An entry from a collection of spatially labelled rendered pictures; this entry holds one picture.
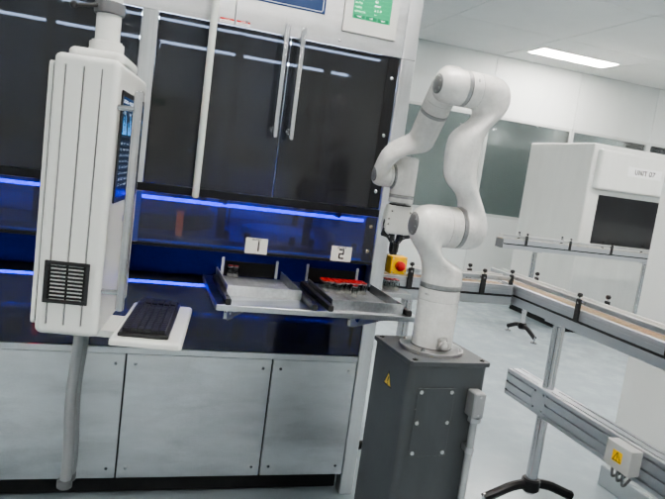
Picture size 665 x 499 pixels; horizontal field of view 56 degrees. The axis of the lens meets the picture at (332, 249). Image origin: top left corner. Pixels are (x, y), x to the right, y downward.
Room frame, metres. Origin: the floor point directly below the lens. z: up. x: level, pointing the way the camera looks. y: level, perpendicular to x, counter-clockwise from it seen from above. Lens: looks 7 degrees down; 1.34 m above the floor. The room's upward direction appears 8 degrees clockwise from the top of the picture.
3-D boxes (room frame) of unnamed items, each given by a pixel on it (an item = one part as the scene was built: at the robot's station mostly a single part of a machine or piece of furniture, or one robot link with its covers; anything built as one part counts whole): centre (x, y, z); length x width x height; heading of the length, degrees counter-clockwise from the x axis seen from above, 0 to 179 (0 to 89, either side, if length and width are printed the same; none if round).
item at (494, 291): (2.79, -0.50, 0.92); 0.69 x 0.16 x 0.16; 108
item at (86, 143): (1.91, 0.74, 1.19); 0.50 x 0.19 x 0.78; 10
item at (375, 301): (2.28, -0.10, 0.90); 0.34 x 0.26 x 0.04; 17
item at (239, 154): (2.32, 0.48, 1.51); 0.47 x 0.01 x 0.59; 108
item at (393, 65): (2.51, -0.14, 1.40); 0.04 x 0.01 x 0.80; 108
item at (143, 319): (1.92, 0.53, 0.82); 0.40 x 0.14 x 0.02; 10
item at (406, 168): (2.16, -0.20, 1.35); 0.09 x 0.08 x 0.13; 110
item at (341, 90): (2.46, 0.05, 1.51); 0.43 x 0.01 x 0.59; 108
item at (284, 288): (2.28, 0.26, 0.90); 0.34 x 0.26 x 0.04; 18
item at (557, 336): (2.62, -0.99, 0.46); 0.09 x 0.09 x 0.77; 18
